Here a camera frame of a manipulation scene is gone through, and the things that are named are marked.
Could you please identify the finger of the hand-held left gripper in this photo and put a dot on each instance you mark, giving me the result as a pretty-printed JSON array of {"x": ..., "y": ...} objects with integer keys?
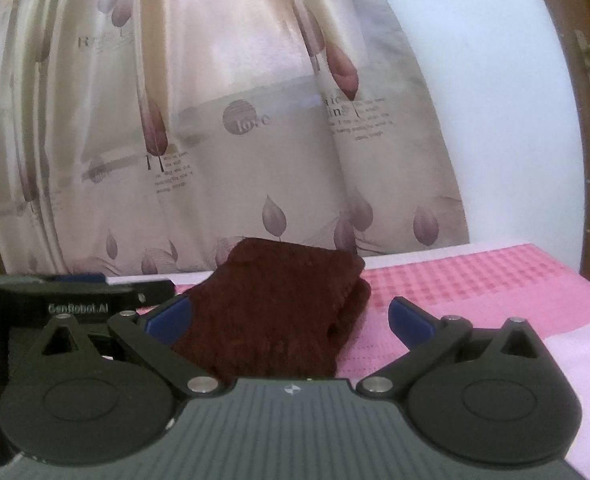
[{"x": 125, "y": 291}]

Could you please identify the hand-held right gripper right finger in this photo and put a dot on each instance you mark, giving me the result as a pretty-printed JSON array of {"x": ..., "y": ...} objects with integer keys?
[{"x": 409, "y": 321}]

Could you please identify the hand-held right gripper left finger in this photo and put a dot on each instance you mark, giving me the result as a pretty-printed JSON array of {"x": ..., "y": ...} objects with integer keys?
[{"x": 167, "y": 319}]

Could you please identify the maroon knit garment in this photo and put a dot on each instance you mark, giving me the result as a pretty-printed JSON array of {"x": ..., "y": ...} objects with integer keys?
[{"x": 280, "y": 305}]

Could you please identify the pink and white bed sheet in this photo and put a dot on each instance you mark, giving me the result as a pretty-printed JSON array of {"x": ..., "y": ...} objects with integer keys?
[{"x": 475, "y": 300}]

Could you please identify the beige leaf-print curtain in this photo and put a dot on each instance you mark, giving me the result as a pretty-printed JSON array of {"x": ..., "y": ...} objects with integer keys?
[{"x": 215, "y": 110}]

